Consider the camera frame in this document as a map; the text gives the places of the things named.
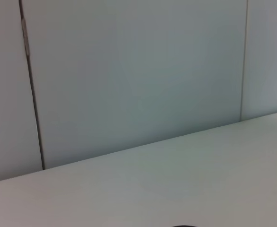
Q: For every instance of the small dark teacup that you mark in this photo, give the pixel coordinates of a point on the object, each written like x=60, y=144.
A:
x=184, y=226

